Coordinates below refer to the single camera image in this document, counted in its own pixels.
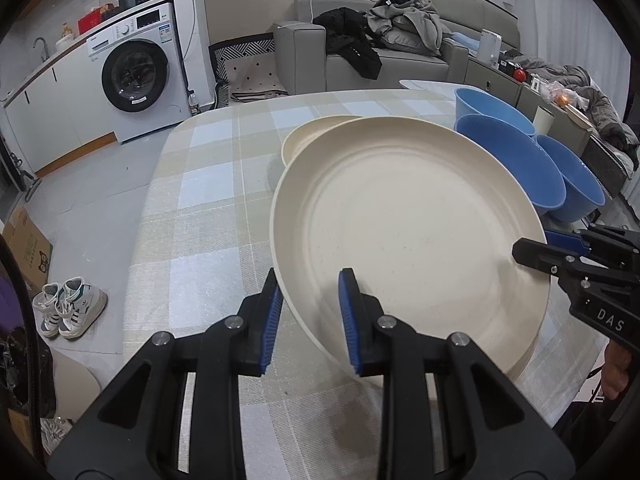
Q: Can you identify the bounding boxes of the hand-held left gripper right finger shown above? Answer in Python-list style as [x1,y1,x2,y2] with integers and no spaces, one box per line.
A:
[338,267,576,480]

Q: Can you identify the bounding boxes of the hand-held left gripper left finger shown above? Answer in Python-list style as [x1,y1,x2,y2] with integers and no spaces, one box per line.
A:
[47,267,285,480]

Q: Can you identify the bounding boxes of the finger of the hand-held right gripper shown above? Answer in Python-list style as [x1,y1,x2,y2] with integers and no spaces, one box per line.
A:
[512,237,597,279]
[544,229,595,256]

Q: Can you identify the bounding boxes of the blue bowl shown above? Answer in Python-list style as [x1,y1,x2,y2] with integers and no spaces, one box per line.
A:
[535,134,607,223]
[454,87,537,138]
[455,114,567,217]

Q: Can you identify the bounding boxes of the cream plate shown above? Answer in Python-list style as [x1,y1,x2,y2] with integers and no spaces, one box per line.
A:
[281,115,366,167]
[502,285,551,385]
[270,116,552,391]

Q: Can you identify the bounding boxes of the person's right hand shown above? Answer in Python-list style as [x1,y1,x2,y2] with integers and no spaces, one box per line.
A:
[601,344,632,401]

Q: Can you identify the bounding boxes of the grey low cabinet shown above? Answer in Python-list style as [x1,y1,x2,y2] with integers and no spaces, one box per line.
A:
[517,82,596,157]

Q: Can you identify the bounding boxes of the cream tumbler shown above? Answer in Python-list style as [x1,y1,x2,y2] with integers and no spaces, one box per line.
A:
[531,105,556,137]

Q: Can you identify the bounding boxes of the cream takeaway container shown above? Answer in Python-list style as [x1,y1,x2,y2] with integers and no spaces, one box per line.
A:
[565,107,594,129]

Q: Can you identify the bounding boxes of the person's black clothing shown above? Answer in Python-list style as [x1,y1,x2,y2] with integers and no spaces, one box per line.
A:
[552,395,621,466]

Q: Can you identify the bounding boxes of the grey bed blanket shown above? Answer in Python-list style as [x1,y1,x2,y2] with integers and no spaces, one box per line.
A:
[545,65,640,171]

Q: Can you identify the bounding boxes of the checked beige tablecloth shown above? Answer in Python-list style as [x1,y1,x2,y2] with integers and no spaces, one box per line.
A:
[127,89,608,480]

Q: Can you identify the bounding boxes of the clear plastic bag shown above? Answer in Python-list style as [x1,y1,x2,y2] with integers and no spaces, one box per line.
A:
[542,80,586,111]

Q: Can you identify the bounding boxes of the grey cabinet with gold knob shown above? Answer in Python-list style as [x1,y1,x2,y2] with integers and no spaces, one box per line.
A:
[462,52,526,98]

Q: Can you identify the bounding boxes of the white sneaker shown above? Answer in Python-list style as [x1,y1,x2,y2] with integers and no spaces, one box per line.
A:
[57,276,108,341]
[32,282,63,338]

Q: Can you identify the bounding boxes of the marble coffee table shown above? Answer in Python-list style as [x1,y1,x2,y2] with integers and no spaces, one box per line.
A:
[399,79,481,97]

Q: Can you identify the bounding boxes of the white upright appliance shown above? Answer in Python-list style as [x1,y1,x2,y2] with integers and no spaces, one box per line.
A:
[477,30,502,68]

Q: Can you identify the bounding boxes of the beige round stool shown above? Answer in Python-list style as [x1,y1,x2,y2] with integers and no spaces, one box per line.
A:
[50,347,103,423]

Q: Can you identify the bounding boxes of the beige padded headboard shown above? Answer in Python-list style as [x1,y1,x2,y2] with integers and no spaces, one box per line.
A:
[427,0,521,53]

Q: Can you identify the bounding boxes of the grey cushion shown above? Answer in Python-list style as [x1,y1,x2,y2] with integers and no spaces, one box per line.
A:
[385,30,443,54]

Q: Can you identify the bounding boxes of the black plastic bag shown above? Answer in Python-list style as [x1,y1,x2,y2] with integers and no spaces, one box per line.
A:
[0,327,56,418]

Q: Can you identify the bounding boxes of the cardboard box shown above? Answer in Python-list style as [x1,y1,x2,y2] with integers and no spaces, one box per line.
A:
[2,204,55,286]

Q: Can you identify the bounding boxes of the purple bag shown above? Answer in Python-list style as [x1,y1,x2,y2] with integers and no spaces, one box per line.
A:
[0,280,26,331]

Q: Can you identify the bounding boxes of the grey clothes pile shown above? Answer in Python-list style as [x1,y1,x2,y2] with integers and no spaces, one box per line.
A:
[365,0,453,57]

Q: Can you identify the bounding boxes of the grey sofa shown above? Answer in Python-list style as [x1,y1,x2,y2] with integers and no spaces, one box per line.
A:
[272,0,471,97]

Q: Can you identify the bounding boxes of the black jacket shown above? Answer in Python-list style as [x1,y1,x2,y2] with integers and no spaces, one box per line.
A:
[312,7,383,80]

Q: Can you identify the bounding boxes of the white washing machine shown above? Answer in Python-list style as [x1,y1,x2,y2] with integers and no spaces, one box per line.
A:
[86,1,193,145]

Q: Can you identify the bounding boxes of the white kitchen counter cabinet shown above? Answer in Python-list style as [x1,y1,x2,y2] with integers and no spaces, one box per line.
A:
[0,35,121,178]

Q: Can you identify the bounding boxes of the red box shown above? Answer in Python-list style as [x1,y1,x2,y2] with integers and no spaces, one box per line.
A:
[77,9,103,36]

